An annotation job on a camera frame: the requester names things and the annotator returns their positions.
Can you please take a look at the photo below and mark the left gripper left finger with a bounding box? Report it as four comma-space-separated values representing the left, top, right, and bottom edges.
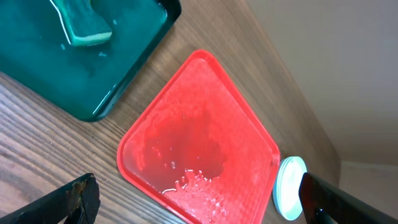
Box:
1, 173, 101, 224

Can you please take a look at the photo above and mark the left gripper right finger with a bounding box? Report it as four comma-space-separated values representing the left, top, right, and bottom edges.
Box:
298, 172, 397, 224

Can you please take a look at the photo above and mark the light blue plate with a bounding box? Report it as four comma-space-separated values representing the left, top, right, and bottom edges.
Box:
272, 156, 307, 221

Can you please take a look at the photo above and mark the green yellow sponge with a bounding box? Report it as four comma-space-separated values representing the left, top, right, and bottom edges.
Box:
50, 0, 113, 47

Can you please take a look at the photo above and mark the black tray with green water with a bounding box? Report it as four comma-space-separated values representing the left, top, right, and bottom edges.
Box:
1, 0, 182, 121

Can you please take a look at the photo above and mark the red plastic tray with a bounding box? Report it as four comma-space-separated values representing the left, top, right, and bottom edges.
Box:
116, 50, 280, 223

